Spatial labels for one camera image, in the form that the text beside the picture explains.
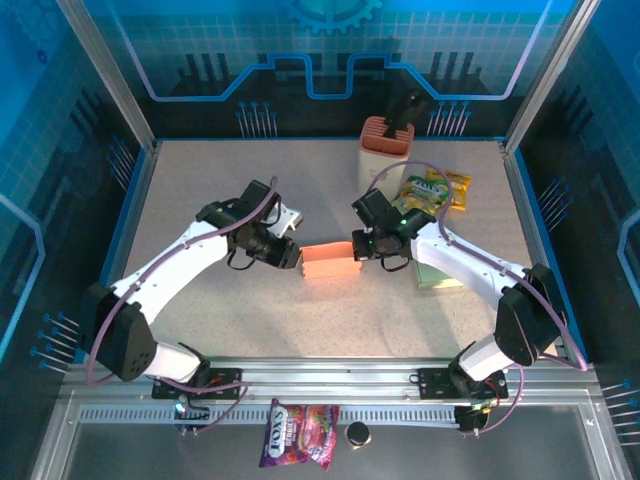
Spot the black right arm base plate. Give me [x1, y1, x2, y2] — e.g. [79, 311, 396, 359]
[417, 367, 509, 401]

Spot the black knife handle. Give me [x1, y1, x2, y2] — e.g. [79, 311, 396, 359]
[383, 88, 427, 141]

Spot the aluminium frame post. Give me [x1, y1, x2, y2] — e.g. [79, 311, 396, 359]
[55, 0, 160, 154]
[502, 0, 599, 156]

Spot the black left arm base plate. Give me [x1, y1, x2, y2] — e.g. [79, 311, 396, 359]
[152, 367, 244, 401]

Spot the yellow snack bag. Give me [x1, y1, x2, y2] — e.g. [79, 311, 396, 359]
[424, 167, 474, 212]

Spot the pink paper box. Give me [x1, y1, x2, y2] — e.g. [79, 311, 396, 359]
[298, 240, 362, 281]

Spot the aluminium front rail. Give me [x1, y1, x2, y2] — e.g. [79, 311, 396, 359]
[58, 355, 604, 407]

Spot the green paper box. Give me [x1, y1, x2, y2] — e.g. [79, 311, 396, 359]
[412, 259, 464, 290]

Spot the purple berries candy bag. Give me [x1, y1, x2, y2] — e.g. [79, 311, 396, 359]
[258, 398, 341, 471]

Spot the green candy bag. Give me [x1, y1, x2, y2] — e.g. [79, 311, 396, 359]
[389, 174, 454, 215]

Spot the slotted cable duct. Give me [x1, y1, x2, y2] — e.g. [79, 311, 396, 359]
[78, 403, 464, 427]

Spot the cream knife block pink top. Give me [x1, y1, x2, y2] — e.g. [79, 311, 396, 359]
[356, 115, 416, 194]

